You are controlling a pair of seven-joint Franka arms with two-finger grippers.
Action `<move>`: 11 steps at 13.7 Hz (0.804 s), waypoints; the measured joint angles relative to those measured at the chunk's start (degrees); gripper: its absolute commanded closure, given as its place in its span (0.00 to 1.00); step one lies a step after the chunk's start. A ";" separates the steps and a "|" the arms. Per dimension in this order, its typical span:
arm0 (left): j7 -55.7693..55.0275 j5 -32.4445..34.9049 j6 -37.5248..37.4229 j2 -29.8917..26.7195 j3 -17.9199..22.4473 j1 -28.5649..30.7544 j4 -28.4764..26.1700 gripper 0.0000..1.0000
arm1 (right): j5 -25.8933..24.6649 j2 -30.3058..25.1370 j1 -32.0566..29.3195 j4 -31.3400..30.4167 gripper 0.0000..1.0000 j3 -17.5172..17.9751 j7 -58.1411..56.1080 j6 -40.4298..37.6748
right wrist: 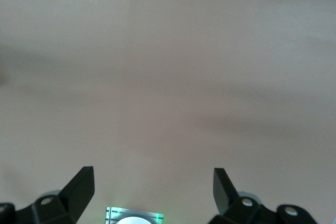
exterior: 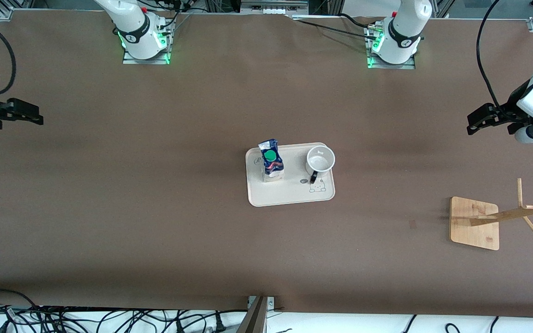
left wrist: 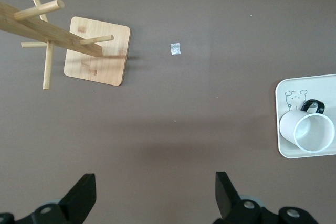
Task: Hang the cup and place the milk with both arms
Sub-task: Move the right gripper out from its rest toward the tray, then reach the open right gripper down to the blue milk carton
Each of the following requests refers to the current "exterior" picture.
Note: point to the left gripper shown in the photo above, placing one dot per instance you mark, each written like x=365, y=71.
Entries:
x=510, y=110

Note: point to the blue white milk carton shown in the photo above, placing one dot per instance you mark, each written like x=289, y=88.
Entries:
x=273, y=169

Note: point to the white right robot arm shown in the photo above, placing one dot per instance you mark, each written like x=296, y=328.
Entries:
x=137, y=27

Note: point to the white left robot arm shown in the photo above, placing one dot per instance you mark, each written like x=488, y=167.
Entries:
x=400, y=37

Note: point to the beige rabbit print tray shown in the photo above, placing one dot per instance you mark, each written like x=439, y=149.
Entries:
x=289, y=194

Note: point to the wooden mug tree stand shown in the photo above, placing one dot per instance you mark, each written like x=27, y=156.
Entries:
x=472, y=226

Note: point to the brown paper table cover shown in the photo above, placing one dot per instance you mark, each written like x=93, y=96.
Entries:
x=155, y=231

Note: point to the grey power strip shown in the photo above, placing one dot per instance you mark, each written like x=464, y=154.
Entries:
x=273, y=6

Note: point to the aluminium profile strut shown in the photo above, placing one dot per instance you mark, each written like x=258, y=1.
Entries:
x=255, y=319

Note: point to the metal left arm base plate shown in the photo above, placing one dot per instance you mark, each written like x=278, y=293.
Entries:
x=410, y=66

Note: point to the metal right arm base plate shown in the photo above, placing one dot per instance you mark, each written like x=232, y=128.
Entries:
x=130, y=61

